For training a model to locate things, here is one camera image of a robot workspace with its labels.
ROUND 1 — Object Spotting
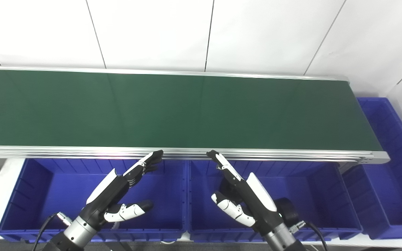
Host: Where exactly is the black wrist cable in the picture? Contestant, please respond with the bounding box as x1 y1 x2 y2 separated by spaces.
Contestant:
32 213 72 251
290 220 329 251

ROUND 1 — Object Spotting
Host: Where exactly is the green conveyor belt aluminium frame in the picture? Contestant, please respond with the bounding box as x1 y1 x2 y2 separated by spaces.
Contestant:
0 66 390 164

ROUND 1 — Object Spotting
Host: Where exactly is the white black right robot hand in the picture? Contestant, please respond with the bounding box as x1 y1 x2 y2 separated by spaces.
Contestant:
206 150 283 237

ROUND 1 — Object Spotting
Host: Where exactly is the blue plastic bin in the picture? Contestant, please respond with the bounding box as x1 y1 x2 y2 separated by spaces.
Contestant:
341 97 402 240
187 160 363 243
0 158 189 243

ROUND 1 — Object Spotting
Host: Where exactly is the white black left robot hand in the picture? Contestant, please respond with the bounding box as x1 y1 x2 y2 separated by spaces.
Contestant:
81 150 164 231

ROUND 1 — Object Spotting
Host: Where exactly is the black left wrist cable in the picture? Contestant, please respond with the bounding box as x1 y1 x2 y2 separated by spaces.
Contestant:
32 213 72 251

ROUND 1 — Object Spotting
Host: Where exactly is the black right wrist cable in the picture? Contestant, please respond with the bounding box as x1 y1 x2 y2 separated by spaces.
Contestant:
290 220 329 251

